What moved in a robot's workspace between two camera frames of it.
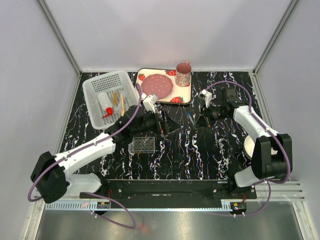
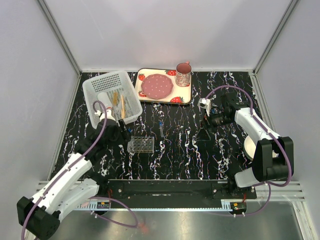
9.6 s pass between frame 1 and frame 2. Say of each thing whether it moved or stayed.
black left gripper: moved
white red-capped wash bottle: stayed
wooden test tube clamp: stayed
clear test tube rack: stayed
